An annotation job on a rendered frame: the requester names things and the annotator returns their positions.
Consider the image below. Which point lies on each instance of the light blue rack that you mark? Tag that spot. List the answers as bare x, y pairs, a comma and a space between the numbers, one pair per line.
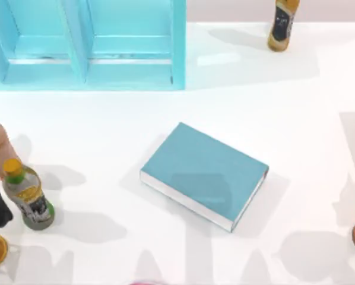
76, 44

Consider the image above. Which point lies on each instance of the amber bottle with dark label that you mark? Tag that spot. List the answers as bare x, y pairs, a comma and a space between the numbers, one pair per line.
281, 26

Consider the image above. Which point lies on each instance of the teal book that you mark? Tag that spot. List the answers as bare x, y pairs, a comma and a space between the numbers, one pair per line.
201, 172

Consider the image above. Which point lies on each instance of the green bottle with yellow cap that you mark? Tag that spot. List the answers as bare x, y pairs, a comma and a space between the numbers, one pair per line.
29, 196

